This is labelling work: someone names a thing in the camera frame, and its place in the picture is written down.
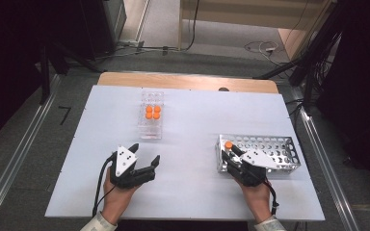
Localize aluminium floor rail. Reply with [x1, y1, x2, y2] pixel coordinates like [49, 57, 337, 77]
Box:
[0, 74, 62, 231]
[290, 86, 360, 231]

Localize black metal stand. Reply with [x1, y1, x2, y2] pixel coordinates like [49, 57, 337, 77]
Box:
[38, 41, 104, 105]

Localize beige wooden furniture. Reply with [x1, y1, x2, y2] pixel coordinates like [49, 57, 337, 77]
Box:
[177, 0, 338, 61]

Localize clear plastic tube rack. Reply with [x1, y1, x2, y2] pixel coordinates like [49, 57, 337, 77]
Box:
[136, 90, 166, 141]

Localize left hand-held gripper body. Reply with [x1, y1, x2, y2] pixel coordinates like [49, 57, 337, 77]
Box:
[109, 145, 143, 190]

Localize person's dark clothing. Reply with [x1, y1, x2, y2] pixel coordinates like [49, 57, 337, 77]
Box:
[112, 219, 250, 231]

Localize perforated metal tube rack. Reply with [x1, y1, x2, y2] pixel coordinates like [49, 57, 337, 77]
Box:
[215, 134, 303, 174]

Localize left hand-held gripper cable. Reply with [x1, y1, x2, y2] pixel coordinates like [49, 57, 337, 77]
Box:
[92, 153, 119, 218]

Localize dark curtain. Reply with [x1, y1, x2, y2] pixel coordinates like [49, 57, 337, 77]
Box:
[316, 0, 370, 193]
[0, 0, 85, 152]

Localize black stand with cables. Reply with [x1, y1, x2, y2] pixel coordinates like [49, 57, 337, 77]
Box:
[253, 0, 345, 114]

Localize right hand-held gripper cable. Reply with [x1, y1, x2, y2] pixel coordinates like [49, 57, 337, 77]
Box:
[263, 179, 280, 217]

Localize black cabinet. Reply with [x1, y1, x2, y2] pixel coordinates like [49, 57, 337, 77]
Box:
[76, 0, 128, 61]

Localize white floor cable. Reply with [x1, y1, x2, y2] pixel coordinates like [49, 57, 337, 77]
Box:
[244, 39, 290, 66]

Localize black floor cable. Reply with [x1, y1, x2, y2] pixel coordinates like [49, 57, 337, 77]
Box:
[115, 0, 201, 55]

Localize person's right hand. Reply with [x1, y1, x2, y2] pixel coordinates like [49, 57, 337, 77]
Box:
[234, 177, 274, 224]

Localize person's left hand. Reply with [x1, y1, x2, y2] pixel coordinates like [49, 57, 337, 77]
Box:
[100, 167, 143, 225]

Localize white table board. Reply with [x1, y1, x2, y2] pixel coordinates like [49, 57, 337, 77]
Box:
[43, 85, 326, 222]

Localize hand-held gripper cable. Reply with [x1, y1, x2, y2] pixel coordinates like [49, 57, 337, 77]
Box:
[92, 153, 119, 218]
[263, 179, 280, 217]

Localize wooden table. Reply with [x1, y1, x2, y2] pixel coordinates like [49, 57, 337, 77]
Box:
[96, 71, 279, 94]

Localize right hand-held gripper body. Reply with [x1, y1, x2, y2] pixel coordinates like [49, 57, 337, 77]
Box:
[227, 148, 281, 188]

